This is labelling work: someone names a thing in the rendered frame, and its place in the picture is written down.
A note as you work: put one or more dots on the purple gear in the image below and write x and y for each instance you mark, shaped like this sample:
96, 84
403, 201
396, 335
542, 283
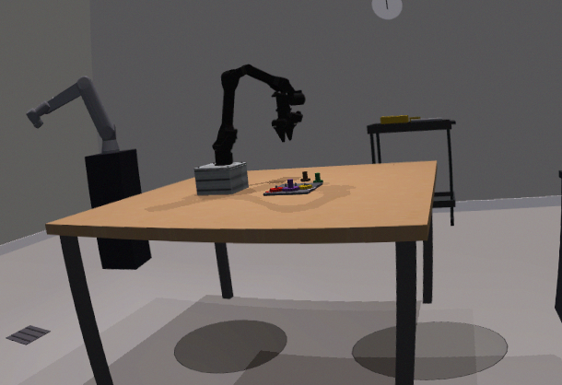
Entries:
290, 187

